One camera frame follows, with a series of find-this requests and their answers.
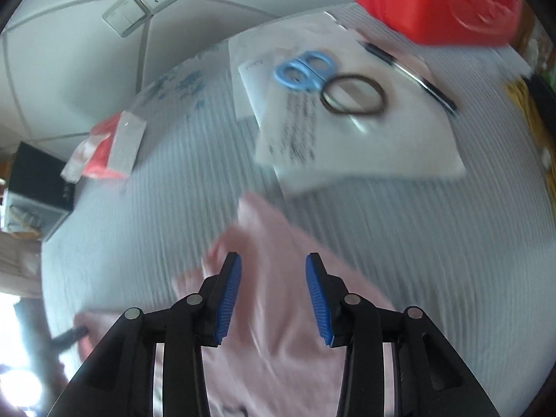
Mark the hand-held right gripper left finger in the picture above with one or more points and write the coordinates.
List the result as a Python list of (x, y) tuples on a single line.
[(226, 296)]

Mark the striped grey bedsheet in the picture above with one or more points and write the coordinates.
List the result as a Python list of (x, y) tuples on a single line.
[(165, 208)]

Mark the red plastic box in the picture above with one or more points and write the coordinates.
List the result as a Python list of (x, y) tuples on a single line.
[(438, 2)]

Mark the white printed paper sheet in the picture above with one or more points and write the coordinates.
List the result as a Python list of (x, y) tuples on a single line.
[(360, 139)]

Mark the red and white packet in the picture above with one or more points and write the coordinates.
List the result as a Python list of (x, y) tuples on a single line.
[(106, 150)]

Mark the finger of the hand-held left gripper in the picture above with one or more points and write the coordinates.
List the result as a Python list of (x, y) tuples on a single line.
[(69, 337)]

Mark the yellow cloth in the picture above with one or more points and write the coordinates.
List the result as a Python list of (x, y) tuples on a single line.
[(527, 108)]

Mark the white envelope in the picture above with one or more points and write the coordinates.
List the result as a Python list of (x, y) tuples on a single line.
[(278, 52)]

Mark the white wall switch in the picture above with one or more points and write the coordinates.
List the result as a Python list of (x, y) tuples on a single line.
[(124, 16)]

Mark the pink shirt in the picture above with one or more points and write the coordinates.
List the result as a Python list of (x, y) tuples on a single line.
[(278, 295)]

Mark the black pen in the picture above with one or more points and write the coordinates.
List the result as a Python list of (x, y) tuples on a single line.
[(412, 76)]

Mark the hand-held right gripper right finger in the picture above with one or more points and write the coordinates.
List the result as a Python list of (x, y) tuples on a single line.
[(317, 299)]

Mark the black box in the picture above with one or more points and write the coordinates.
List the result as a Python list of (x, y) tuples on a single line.
[(43, 178)]

